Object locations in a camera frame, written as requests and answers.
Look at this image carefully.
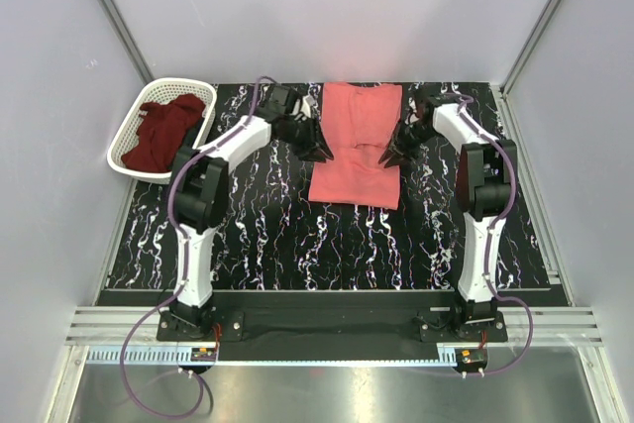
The pink t shirt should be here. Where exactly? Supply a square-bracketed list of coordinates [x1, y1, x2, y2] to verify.
[308, 83, 402, 210]

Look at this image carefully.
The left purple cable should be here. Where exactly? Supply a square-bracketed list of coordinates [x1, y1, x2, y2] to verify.
[118, 74, 273, 419]

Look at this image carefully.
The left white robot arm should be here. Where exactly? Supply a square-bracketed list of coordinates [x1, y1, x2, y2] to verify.
[166, 83, 334, 340]

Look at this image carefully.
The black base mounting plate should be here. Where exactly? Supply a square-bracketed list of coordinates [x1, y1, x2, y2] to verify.
[157, 290, 508, 363]

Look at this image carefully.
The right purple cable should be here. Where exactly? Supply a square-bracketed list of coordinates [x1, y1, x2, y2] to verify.
[410, 94, 534, 375]

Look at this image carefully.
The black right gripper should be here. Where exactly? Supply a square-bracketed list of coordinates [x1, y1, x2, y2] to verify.
[379, 119, 438, 169]

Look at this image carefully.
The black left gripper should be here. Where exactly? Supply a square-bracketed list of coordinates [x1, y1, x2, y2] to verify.
[277, 115, 333, 163]

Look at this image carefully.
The white plastic laundry basket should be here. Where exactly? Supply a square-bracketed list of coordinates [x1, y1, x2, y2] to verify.
[107, 77, 217, 184]

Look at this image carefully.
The purple cable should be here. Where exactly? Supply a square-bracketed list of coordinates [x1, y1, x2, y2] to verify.
[410, 94, 534, 375]
[118, 74, 273, 419]

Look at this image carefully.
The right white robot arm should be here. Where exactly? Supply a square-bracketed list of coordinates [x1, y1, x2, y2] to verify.
[378, 92, 518, 341]

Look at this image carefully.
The dark red t shirt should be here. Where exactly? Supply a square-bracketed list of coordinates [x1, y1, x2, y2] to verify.
[122, 93, 205, 173]

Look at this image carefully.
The grey slotted cable duct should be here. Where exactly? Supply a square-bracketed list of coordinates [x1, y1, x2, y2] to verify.
[87, 346, 218, 366]

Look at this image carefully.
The black garment in basket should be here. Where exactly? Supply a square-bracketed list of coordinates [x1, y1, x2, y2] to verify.
[178, 117, 204, 158]

